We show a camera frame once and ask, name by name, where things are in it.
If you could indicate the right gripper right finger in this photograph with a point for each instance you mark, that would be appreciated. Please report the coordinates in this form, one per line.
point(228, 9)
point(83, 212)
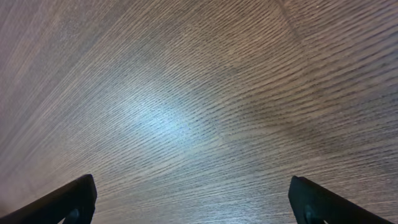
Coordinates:
point(312, 203)

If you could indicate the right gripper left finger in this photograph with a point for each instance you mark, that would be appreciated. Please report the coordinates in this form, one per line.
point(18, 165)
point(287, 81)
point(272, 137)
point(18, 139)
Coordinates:
point(71, 203)

